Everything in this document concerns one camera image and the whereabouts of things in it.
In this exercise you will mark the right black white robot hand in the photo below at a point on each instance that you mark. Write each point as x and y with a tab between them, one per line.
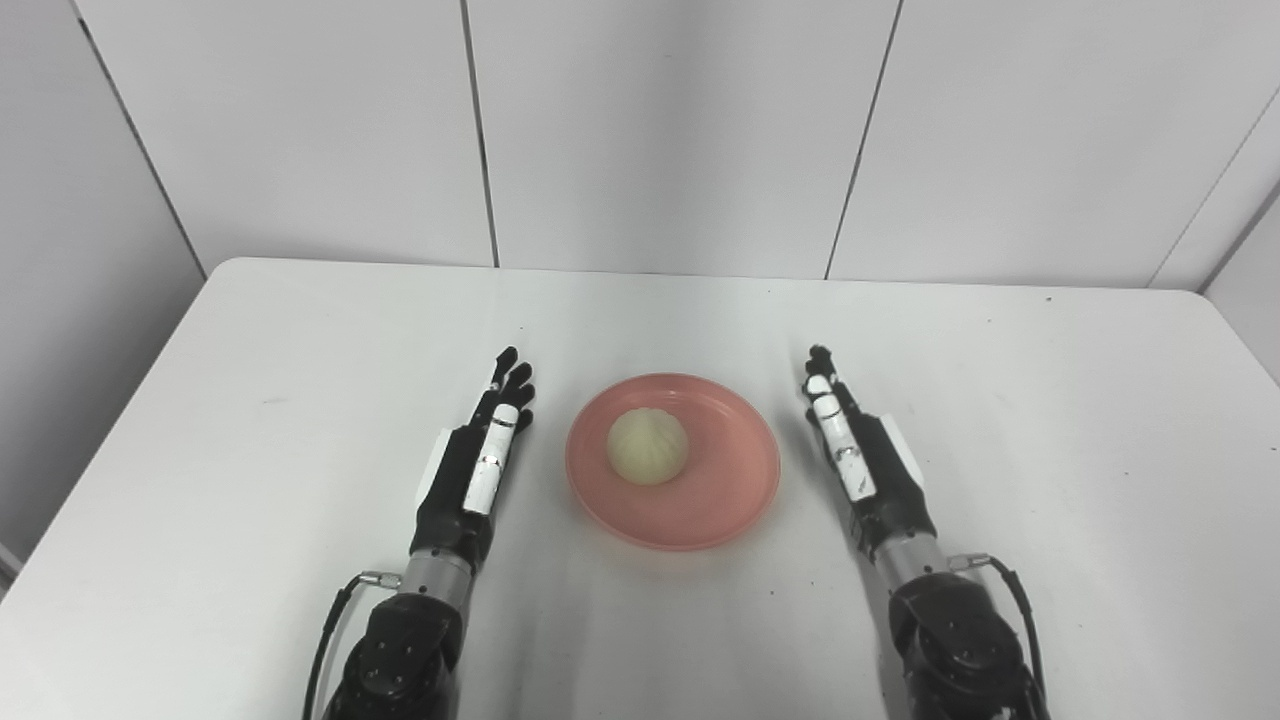
895	495

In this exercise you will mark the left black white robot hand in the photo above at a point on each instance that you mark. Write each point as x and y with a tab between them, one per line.
450	510

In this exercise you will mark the pink round plate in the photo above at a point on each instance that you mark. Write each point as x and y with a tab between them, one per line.
720	490

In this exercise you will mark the cream steamed bun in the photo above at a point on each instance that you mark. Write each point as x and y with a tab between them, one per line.
648	447

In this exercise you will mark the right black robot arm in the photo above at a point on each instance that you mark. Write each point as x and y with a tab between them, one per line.
960	640

